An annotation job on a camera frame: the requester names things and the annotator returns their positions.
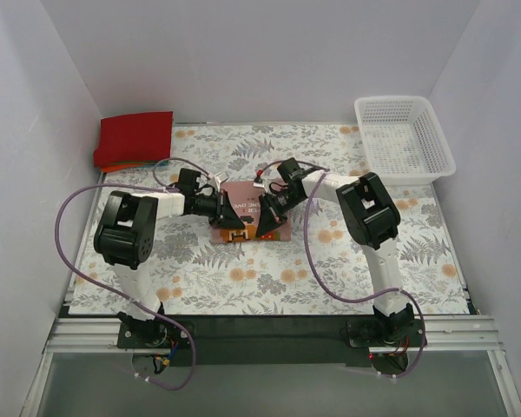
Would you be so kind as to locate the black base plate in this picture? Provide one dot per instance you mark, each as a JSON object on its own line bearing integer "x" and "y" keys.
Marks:
{"x": 267, "y": 339}

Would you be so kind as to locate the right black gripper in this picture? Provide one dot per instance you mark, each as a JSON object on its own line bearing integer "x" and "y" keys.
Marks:
{"x": 269, "y": 207}

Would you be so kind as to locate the floral table mat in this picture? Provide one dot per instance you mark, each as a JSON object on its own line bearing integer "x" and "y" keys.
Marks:
{"x": 191, "y": 275}

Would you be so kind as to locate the orange folded t shirt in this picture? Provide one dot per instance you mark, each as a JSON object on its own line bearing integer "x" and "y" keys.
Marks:
{"x": 119, "y": 166}

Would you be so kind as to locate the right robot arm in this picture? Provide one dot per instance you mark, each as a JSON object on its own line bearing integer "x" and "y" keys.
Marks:
{"x": 372, "y": 221}

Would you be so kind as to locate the pink t shirt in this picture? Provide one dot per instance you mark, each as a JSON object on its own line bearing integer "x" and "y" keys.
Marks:
{"x": 250, "y": 204}

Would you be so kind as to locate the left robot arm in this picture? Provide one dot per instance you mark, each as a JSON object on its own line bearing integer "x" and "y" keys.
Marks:
{"x": 125, "y": 237}

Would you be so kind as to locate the green folded t shirt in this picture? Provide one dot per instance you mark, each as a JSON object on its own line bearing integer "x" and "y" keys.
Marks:
{"x": 152, "y": 163}

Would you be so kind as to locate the white plastic basket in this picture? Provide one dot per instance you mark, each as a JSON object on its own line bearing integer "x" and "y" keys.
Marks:
{"x": 403, "y": 140}

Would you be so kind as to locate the red folded t shirt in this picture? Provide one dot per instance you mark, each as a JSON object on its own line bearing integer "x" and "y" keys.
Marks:
{"x": 133, "y": 138}

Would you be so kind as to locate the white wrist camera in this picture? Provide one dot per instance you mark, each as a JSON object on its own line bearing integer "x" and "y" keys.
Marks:
{"x": 260, "y": 182}
{"x": 216, "y": 180}

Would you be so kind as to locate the aluminium frame rail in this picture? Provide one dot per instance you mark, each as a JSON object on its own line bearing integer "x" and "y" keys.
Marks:
{"x": 451, "y": 332}

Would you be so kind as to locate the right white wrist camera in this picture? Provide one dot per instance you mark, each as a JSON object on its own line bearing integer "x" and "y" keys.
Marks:
{"x": 260, "y": 182}

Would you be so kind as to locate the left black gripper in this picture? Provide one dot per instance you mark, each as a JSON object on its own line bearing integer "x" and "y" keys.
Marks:
{"x": 220, "y": 208}

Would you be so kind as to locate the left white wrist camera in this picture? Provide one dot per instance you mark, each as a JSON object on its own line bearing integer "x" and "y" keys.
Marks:
{"x": 216, "y": 180}

